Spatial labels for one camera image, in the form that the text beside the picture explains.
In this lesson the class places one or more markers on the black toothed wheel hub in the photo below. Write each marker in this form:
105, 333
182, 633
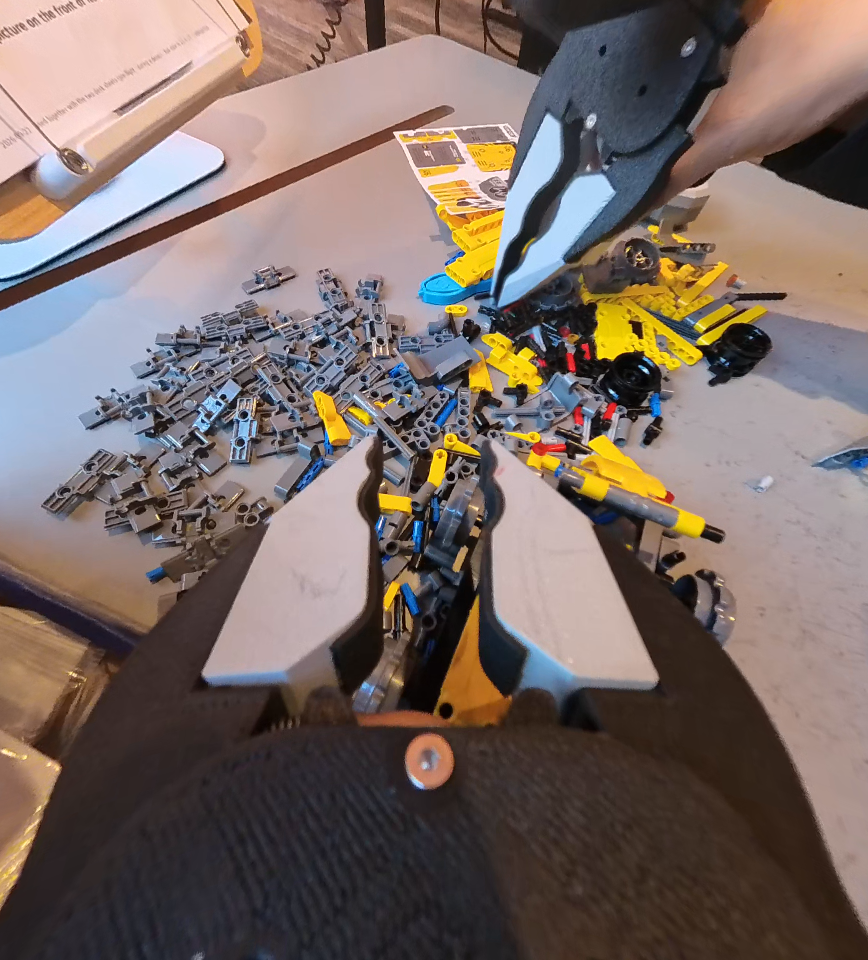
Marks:
628, 379

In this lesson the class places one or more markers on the grey desk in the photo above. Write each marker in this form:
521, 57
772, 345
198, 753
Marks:
778, 675

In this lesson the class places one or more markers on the blue brick separator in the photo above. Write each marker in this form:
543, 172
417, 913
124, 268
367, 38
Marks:
441, 291

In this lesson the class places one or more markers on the pile of grey bricks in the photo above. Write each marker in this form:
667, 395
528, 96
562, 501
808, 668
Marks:
546, 337

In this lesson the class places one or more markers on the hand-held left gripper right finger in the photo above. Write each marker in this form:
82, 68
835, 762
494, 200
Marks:
561, 592

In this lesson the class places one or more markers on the black toy wheel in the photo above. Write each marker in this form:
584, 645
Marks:
741, 349

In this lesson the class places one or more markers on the short black axle rod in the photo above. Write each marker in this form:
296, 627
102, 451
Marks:
763, 296

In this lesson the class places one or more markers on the grey and yellow brick assembly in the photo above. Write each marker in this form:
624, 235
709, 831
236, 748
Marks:
850, 450

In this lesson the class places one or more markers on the grey remote controller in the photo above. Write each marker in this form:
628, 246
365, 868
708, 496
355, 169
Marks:
681, 210

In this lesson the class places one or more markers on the long yellow beam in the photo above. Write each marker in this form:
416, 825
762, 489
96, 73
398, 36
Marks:
741, 315

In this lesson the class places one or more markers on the clear plastic bag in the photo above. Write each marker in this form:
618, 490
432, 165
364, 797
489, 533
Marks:
21, 675

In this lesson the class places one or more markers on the small white pin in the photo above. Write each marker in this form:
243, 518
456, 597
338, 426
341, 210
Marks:
762, 483

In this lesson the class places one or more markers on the yellow grey sticker sheet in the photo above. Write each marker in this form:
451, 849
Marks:
441, 157

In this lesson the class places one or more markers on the yellow curved panel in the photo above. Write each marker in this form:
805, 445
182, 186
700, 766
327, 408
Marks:
332, 424

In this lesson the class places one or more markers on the pile of grey track links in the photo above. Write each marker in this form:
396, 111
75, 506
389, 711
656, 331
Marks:
243, 431

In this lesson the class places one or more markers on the person's right hand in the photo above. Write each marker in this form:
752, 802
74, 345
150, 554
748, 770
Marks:
801, 67

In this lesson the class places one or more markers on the yellow black brick vehicle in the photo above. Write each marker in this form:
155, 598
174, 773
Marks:
613, 469

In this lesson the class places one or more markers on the grey toothed wheel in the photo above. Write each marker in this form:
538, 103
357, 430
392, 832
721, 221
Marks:
557, 294

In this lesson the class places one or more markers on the stack of yellow holed panels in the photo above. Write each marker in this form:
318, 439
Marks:
471, 232

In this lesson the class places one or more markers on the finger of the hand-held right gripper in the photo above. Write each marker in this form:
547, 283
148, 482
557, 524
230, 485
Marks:
580, 214
542, 157

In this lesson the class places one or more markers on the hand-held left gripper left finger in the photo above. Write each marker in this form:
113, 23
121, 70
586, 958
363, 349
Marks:
291, 592

